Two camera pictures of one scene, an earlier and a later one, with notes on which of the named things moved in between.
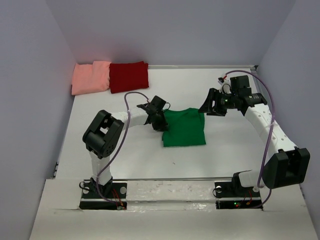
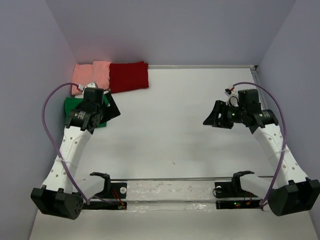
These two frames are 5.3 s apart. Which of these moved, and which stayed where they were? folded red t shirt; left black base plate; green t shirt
Moved: green t shirt
Stayed: left black base plate; folded red t shirt
